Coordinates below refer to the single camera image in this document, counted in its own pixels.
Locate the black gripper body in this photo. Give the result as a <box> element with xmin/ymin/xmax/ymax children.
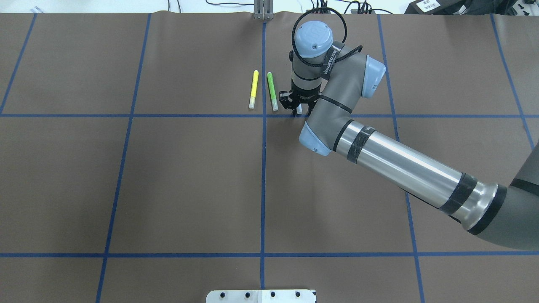
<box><xmin>280</xmin><ymin>86</ymin><xmax>321</xmax><ymax>116</ymax></box>

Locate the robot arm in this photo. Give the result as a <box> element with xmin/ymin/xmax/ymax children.
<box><xmin>279</xmin><ymin>21</ymin><xmax>539</xmax><ymax>250</ymax></box>

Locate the green marker pen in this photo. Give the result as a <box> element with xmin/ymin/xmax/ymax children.
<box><xmin>267</xmin><ymin>72</ymin><xmax>279</xmax><ymax>112</ymax></box>

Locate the yellow marker pen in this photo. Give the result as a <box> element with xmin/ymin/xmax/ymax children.
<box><xmin>248</xmin><ymin>70</ymin><xmax>259</xmax><ymax>109</ymax></box>

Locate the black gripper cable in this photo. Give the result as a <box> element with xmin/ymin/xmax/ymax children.
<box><xmin>292</xmin><ymin>7</ymin><xmax>363</xmax><ymax>68</ymax></box>

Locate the aluminium frame post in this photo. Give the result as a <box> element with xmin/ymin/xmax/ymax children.
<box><xmin>253</xmin><ymin>0</ymin><xmax>274</xmax><ymax>21</ymax></box>

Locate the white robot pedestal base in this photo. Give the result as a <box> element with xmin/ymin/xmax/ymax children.
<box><xmin>205</xmin><ymin>289</ymin><xmax>317</xmax><ymax>303</ymax></box>

